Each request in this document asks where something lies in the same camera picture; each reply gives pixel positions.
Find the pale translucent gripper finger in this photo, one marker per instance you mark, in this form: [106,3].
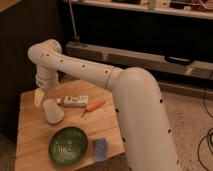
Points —
[38,96]

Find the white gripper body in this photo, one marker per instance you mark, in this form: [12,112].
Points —
[46,78]

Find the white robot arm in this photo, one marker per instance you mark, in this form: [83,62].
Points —
[140,110]

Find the green ceramic bowl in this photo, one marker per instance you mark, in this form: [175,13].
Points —
[68,146]

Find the orange pepper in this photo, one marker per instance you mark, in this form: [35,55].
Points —
[93,106]

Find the white paper cup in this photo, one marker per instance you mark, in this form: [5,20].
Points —
[54,114]

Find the white lotion tube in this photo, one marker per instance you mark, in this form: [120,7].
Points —
[73,101]

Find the wooden table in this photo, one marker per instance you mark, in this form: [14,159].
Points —
[35,133]

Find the metal stand pole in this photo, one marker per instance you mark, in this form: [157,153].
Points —
[76,37]

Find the blue sponge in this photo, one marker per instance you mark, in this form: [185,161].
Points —
[100,150]

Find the long grey case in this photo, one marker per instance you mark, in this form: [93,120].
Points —
[137,59]

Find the cluttered white shelf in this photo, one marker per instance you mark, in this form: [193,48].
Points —
[141,8]

